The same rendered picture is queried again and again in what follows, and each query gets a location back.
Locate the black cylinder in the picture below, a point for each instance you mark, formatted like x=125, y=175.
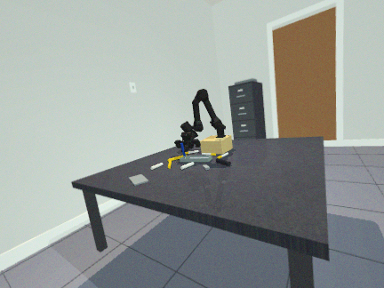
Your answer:
x=223, y=161

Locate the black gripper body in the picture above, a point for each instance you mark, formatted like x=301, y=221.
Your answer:
x=193, y=141

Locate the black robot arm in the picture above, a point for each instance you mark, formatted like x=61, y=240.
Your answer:
x=202, y=95

